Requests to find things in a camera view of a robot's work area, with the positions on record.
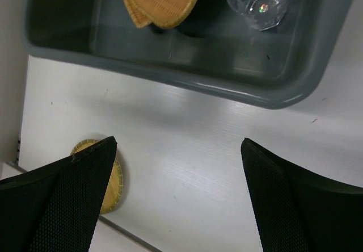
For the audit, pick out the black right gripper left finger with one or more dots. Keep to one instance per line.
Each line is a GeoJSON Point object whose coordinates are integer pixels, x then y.
{"type": "Point", "coordinates": [56, 207]}

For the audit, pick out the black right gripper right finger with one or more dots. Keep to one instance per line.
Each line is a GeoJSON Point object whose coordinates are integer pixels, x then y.
{"type": "Point", "coordinates": [298, 210]}

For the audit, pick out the round green-rimmed bamboo tray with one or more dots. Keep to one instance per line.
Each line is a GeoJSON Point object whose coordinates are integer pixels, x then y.
{"type": "Point", "coordinates": [115, 184]}

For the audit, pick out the grey plastic bin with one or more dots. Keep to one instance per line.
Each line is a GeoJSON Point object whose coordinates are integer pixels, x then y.
{"type": "Point", "coordinates": [213, 51]}

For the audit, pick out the triangular woven tray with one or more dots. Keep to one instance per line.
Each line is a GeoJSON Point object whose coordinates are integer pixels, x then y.
{"type": "Point", "coordinates": [138, 18]}

